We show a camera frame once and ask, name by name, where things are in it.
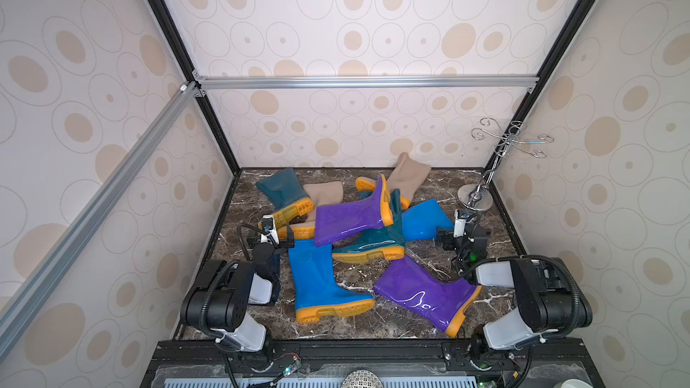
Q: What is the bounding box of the beige boot back right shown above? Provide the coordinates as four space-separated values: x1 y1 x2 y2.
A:
386 152 431 210

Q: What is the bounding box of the blue boot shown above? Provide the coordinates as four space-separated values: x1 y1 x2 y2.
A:
289 239 376 324
402 199 454 242

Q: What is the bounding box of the teal boot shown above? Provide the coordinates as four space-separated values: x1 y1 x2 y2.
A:
256 168 314 228
332 190 406 264

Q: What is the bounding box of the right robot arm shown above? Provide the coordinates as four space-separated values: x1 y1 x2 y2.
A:
434 210 594 355

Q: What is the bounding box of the beige boot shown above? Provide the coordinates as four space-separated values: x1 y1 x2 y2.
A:
290 181 343 240
386 152 431 210

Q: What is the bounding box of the diagonal aluminium rail left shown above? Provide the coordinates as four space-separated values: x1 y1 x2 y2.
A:
1 81 201 359

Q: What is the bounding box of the black base frame front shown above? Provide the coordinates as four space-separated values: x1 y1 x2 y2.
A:
141 338 604 387

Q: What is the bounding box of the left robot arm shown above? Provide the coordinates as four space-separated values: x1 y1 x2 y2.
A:
180 215 294 353

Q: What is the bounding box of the chrome wire stand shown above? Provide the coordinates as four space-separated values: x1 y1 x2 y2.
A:
457 117 555 213

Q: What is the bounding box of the horizontal aluminium rail back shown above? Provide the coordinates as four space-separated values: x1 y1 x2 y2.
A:
199 75 539 90

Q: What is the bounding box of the purple boot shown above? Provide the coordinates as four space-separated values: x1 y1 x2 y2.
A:
314 174 394 247
374 256 483 338

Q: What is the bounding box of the beige boot back left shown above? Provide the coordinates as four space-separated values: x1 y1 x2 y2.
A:
290 181 343 240

